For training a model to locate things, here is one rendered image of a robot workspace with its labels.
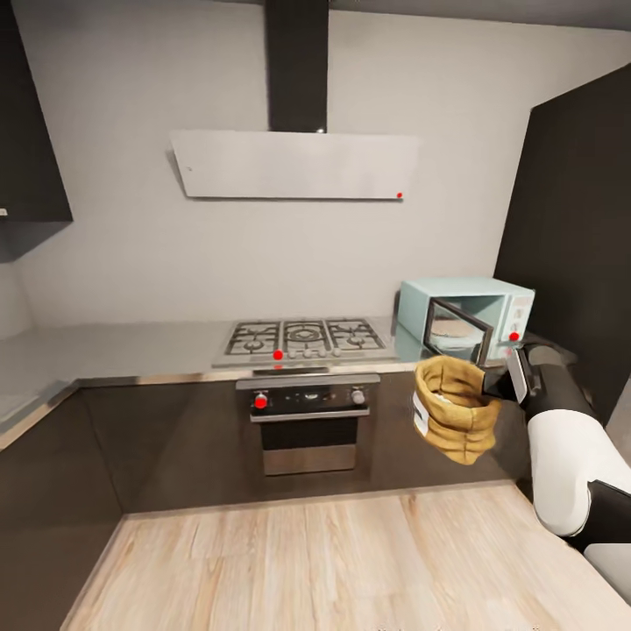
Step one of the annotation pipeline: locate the popcorn bag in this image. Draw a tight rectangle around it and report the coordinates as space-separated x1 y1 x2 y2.
413 356 503 465

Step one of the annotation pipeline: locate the microwave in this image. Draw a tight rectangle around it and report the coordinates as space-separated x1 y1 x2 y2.
397 277 535 371

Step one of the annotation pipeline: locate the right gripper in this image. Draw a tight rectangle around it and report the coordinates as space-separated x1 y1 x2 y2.
482 372 518 401

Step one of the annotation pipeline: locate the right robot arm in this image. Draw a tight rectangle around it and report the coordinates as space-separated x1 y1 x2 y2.
482 342 631 607

